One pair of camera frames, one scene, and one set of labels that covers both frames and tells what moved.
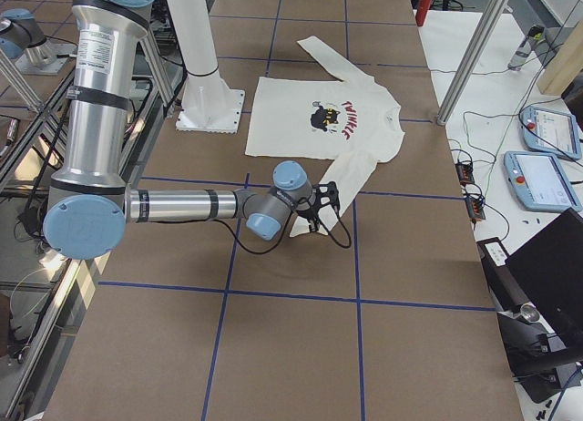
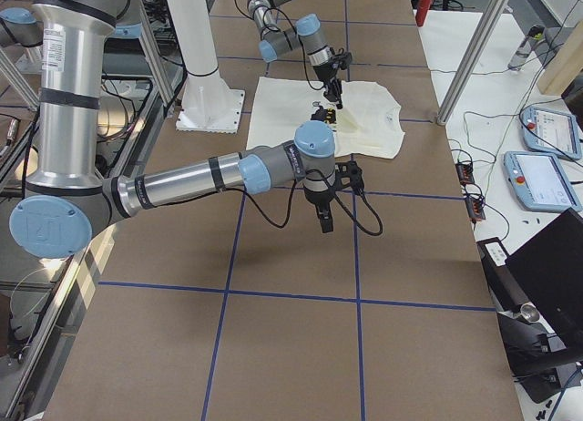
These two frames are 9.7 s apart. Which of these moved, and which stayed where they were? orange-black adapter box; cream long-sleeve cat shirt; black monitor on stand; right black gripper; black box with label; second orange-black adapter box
Moved: cream long-sleeve cat shirt; right black gripper
Stayed: orange-black adapter box; black monitor on stand; black box with label; second orange-black adapter box
